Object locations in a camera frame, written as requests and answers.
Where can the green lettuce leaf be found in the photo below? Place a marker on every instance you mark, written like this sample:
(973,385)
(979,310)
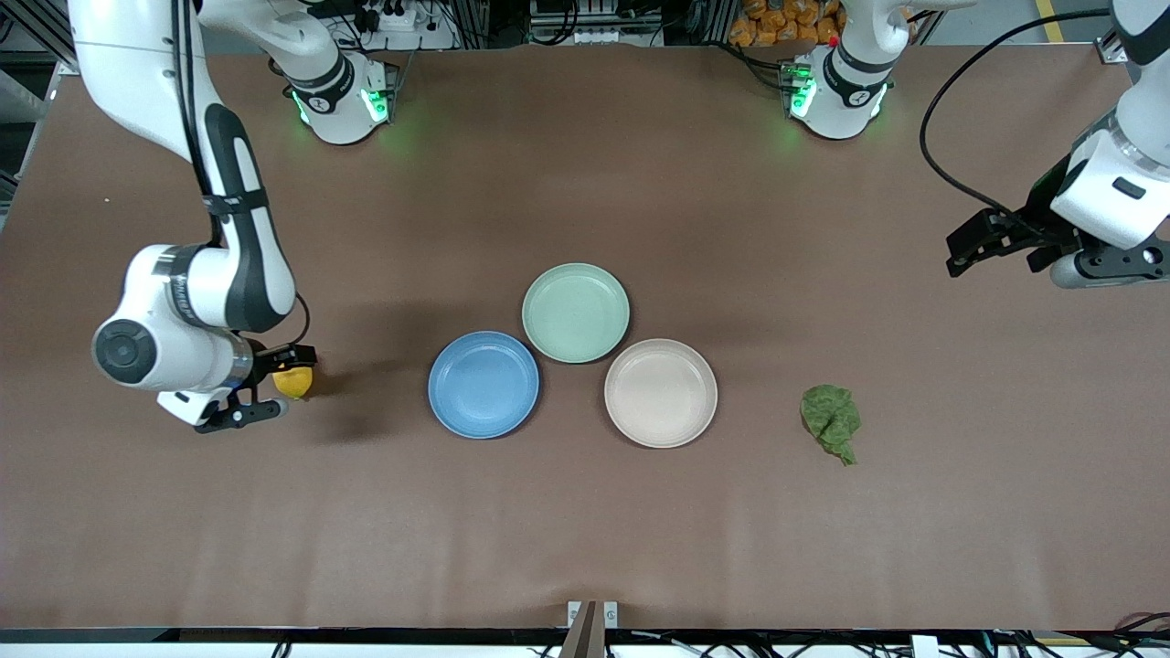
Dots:
(827,416)

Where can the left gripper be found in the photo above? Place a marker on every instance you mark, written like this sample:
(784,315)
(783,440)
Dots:
(1041,213)

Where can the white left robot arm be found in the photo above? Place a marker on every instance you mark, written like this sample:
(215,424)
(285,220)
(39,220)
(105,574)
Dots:
(845,87)

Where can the brown table cover mat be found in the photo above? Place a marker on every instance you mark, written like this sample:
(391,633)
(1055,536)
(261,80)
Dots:
(548,512)

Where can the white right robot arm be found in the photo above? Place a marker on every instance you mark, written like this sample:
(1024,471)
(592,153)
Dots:
(201,292)

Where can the blue plate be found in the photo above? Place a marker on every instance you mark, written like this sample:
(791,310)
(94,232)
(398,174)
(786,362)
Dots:
(484,386)

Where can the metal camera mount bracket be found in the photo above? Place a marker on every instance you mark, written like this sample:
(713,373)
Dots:
(592,631)

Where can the aluminium frame corner bracket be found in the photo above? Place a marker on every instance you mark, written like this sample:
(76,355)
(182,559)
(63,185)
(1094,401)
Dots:
(62,67)
(1106,53)

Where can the beige plate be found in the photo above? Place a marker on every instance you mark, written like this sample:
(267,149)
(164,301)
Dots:
(660,393)

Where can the white power strip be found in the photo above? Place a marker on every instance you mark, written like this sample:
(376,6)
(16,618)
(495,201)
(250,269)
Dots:
(402,20)

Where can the yellow lemon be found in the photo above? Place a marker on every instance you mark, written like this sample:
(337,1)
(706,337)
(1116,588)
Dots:
(294,384)

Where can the white paper tag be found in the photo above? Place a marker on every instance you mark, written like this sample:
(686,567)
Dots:
(925,647)

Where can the green plate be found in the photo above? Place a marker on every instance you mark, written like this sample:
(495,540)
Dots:
(576,313)

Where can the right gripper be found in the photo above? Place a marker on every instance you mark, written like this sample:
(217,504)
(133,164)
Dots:
(262,359)

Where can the orange snack packets pile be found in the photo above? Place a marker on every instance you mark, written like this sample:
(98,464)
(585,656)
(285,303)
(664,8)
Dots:
(777,20)

